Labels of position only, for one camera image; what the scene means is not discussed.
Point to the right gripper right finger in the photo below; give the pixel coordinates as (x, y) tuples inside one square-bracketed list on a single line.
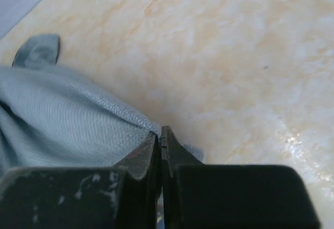
[(196, 195)]

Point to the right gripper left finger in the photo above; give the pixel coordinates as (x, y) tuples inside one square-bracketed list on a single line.
[(120, 196)]

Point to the light blue pillowcase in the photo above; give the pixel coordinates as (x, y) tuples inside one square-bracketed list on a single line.
[(52, 116)]

